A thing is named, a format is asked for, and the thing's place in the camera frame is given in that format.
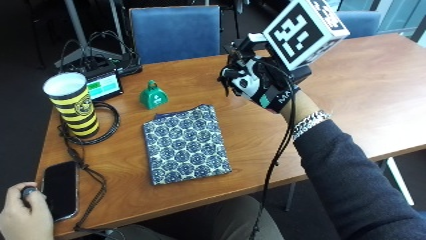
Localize small black round button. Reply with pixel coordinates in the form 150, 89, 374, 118
20, 186, 40, 201

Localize small device with screen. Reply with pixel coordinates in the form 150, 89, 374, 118
83, 64, 125, 102

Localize white marker cube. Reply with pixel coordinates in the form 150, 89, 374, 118
261, 0, 351, 72

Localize yellow black striped cup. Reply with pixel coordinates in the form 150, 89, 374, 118
41, 71, 101, 139

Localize grey metal pole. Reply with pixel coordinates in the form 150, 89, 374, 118
62, 0, 91, 54

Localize black coiled cable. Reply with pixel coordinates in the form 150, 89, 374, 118
57, 101, 122, 146

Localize white table leg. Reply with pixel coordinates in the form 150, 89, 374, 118
384, 157, 416, 207

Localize blue patterned fabric pouch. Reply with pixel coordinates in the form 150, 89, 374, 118
141, 103, 234, 186

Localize black electronics box with wires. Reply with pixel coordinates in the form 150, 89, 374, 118
53, 29, 143, 78

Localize blue upholstered chair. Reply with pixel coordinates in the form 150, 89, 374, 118
127, 4, 222, 65
334, 10, 383, 40

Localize black braided cable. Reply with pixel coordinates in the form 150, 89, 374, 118
57, 126, 109, 234

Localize green cowbell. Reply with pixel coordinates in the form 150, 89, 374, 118
138, 79, 170, 111

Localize black smartphone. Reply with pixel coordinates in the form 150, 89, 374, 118
40, 160, 81, 223

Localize person's legs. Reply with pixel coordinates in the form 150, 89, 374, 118
103, 194, 286, 240

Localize black glove cable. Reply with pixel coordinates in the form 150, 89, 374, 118
246, 61, 299, 240

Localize silver chain bracelet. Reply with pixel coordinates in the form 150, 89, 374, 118
290, 109, 332, 141

